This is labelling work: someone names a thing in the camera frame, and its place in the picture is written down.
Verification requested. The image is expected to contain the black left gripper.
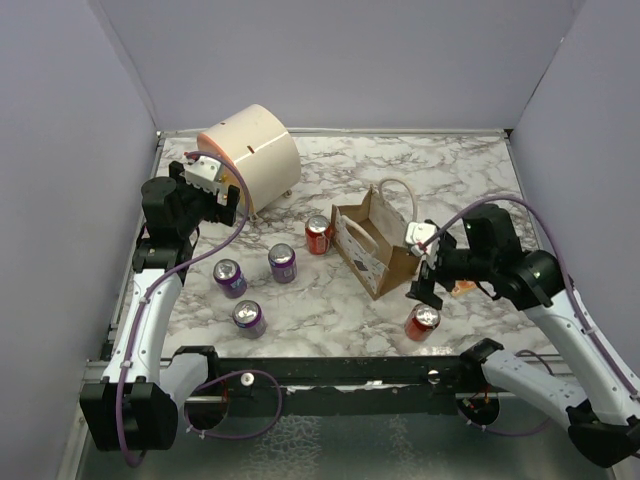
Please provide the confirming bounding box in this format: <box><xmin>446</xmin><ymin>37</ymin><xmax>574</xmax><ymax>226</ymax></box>
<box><xmin>171</xmin><ymin>161</ymin><xmax>239</xmax><ymax>236</ymax></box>

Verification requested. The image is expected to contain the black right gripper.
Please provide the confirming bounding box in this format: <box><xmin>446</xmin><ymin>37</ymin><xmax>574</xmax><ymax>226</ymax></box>
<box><xmin>404</xmin><ymin>230</ymin><xmax>493</xmax><ymax>307</ymax></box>

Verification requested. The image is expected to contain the red cola can front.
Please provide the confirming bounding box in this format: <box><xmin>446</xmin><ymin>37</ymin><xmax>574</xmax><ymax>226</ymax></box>
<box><xmin>404</xmin><ymin>304</ymin><xmax>441</xmax><ymax>342</ymax></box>

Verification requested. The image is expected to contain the red cola can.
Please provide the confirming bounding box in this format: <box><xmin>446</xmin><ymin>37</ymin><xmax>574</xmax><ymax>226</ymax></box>
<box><xmin>404</xmin><ymin>304</ymin><xmax>441</xmax><ymax>342</ymax></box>
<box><xmin>305</xmin><ymin>215</ymin><xmax>331</xmax><ymax>255</ymax></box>

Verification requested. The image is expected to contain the purple fanta can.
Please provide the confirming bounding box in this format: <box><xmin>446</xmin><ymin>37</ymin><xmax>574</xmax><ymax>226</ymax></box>
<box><xmin>268</xmin><ymin>243</ymin><xmax>297</xmax><ymax>284</ymax></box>
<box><xmin>213</xmin><ymin>259</ymin><xmax>248</xmax><ymax>299</ymax></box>
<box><xmin>232</xmin><ymin>300</ymin><xmax>266</xmax><ymax>339</ymax></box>

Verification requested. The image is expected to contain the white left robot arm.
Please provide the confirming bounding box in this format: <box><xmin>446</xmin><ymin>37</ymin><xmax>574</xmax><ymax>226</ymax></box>
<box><xmin>79</xmin><ymin>151</ymin><xmax>249</xmax><ymax>466</ymax></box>

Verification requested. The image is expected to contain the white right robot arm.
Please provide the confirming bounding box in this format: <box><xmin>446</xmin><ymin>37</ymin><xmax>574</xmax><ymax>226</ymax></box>
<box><xmin>404</xmin><ymin>196</ymin><xmax>639</xmax><ymax>468</ymax></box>

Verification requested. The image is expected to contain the orange snack packet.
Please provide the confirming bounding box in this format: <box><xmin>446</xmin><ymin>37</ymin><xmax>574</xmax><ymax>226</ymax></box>
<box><xmin>451</xmin><ymin>280</ymin><xmax>477</xmax><ymax>296</ymax></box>

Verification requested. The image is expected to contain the cream cylindrical drum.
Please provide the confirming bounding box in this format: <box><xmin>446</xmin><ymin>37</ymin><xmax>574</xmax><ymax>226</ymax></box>
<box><xmin>197</xmin><ymin>104</ymin><xmax>301</xmax><ymax>215</ymax></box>

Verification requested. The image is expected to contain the purple fanta can front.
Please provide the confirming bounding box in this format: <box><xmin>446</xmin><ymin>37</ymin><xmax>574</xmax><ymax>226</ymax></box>
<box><xmin>232</xmin><ymin>300</ymin><xmax>266</xmax><ymax>339</ymax></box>

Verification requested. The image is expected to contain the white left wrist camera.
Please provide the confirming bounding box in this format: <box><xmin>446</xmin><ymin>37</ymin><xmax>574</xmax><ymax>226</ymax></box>
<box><xmin>184</xmin><ymin>155</ymin><xmax>221</xmax><ymax>194</ymax></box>

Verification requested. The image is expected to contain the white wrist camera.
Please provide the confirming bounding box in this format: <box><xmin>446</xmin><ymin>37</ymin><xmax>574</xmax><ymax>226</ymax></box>
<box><xmin>184</xmin><ymin>155</ymin><xmax>221</xmax><ymax>194</ymax></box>
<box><xmin>404</xmin><ymin>221</ymin><xmax>439</xmax><ymax>257</ymax></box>

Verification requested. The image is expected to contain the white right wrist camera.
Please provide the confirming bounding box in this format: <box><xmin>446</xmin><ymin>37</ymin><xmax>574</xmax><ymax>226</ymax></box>
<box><xmin>404</xmin><ymin>221</ymin><xmax>439</xmax><ymax>257</ymax></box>

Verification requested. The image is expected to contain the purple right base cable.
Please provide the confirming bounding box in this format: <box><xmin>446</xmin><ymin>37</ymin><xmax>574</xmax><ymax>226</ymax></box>
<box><xmin>464</xmin><ymin>349</ymin><xmax>556</xmax><ymax>439</ymax></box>

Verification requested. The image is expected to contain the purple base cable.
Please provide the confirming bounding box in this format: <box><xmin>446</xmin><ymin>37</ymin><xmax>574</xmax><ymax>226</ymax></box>
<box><xmin>183</xmin><ymin>369</ymin><xmax>284</xmax><ymax>442</ymax></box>
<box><xmin>464</xmin><ymin>349</ymin><xmax>556</xmax><ymax>439</ymax></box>

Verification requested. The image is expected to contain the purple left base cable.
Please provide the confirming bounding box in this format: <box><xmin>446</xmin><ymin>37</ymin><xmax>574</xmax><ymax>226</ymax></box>
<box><xmin>183</xmin><ymin>369</ymin><xmax>284</xmax><ymax>442</ymax></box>

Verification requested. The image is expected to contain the black base frame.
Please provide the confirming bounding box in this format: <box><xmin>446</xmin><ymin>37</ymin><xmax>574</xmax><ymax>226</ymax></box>
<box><xmin>189</xmin><ymin>356</ymin><xmax>487</xmax><ymax>417</ymax></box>

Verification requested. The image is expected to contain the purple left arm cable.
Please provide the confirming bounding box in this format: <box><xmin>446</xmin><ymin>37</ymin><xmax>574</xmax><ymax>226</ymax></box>
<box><xmin>115</xmin><ymin>150</ymin><xmax>250</xmax><ymax>468</ymax></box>

